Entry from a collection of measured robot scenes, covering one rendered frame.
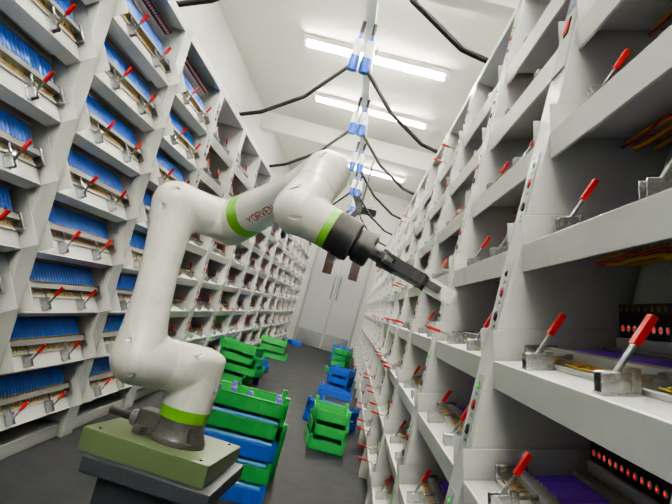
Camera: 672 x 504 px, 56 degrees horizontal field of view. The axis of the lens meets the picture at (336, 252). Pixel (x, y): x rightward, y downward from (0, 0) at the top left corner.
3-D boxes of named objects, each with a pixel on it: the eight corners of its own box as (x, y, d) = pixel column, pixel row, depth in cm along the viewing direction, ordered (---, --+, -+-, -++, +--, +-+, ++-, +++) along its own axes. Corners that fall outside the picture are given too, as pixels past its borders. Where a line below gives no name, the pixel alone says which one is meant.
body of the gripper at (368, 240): (347, 260, 138) (384, 281, 138) (346, 256, 130) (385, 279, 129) (364, 231, 139) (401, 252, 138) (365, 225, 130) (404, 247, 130)
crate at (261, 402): (204, 400, 226) (210, 378, 227) (209, 391, 246) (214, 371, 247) (284, 420, 229) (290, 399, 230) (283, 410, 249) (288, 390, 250)
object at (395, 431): (396, 491, 180) (396, 441, 181) (385, 446, 240) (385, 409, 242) (468, 491, 180) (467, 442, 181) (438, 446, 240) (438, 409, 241)
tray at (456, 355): (481, 381, 114) (480, 328, 115) (436, 357, 174) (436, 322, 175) (594, 382, 113) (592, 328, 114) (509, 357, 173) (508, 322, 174)
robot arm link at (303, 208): (259, 228, 137) (267, 197, 128) (288, 192, 144) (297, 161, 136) (315, 261, 136) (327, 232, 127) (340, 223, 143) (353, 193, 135)
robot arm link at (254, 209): (256, 241, 164) (227, 210, 161) (278, 213, 171) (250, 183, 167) (345, 201, 137) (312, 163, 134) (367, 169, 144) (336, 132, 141)
